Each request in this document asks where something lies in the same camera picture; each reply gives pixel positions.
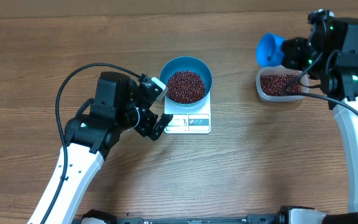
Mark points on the clear plastic food container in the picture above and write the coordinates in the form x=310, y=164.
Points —
x=279, y=70

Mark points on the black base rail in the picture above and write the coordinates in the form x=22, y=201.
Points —
x=286, y=215

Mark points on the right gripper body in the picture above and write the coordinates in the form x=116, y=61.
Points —
x=300, y=59

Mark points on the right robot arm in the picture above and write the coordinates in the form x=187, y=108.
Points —
x=330, y=55

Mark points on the red adzuki beans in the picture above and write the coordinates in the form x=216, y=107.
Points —
x=272, y=85

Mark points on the blue plastic measuring scoop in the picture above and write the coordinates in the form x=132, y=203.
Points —
x=269, y=50

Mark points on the teal blue bowl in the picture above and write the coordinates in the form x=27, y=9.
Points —
x=188, y=63

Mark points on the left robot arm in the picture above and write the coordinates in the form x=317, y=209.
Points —
x=120, y=103

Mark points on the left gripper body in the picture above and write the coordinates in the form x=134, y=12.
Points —
x=145, y=122

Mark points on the white digital kitchen scale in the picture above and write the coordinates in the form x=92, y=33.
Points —
x=189, y=119

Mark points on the red beans in bowl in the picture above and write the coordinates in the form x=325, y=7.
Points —
x=185, y=87

